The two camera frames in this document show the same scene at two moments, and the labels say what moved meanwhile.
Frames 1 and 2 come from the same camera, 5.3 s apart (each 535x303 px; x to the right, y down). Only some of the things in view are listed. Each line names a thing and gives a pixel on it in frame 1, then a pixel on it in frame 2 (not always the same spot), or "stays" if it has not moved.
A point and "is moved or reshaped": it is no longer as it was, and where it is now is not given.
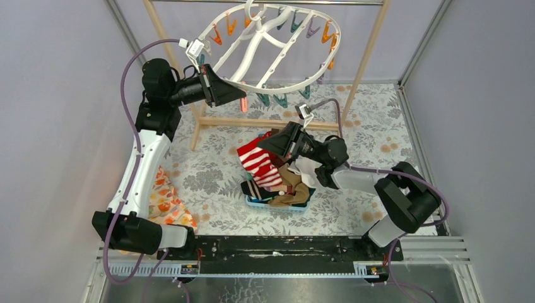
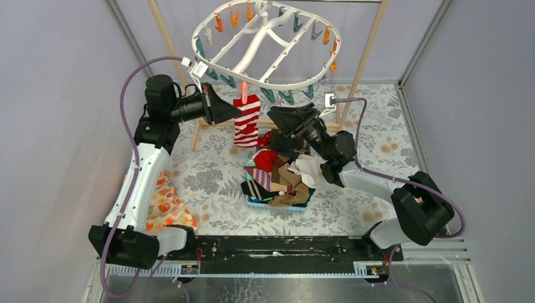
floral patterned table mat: (371, 118) stays
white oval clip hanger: (262, 50) is moved or reshaped
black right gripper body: (297, 143) → (309, 128)
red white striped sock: (258, 161) → (246, 123)
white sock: (306, 168) stays
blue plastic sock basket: (264, 205) stays
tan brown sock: (290, 178) stays
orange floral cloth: (166, 207) stays
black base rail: (256, 254) stays
